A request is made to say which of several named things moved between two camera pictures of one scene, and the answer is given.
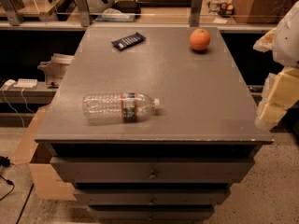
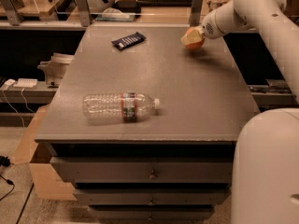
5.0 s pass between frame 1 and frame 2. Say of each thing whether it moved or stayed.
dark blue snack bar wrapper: stayed
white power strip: stayed
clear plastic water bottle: stayed
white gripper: moved
